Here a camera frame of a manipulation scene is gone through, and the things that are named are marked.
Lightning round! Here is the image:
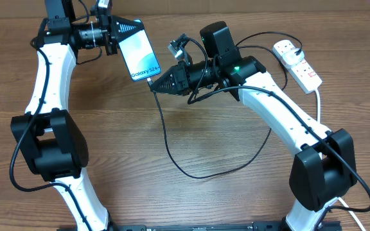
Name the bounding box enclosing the blue Samsung Galaxy smartphone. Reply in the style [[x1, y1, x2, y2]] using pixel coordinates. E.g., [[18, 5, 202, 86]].
[[118, 29, 161, 81]]

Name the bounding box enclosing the black USB charging cable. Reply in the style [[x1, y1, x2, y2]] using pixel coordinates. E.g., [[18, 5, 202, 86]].
[[146, 31, 303, 180]]

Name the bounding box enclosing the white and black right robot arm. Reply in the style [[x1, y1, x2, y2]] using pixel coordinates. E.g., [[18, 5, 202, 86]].
[[148, 21, 363, 230]]

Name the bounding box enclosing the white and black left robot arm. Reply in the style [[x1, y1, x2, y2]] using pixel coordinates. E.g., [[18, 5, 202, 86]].
[[10, 1, 144, 230]]

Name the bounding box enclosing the white charger plug adapter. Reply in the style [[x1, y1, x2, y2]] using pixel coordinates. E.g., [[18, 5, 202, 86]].
[[282, 48, 304, 68]]

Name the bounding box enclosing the white power strip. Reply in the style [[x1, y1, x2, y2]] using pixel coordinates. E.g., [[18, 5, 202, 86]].
[[272, 40, 322, 94]]

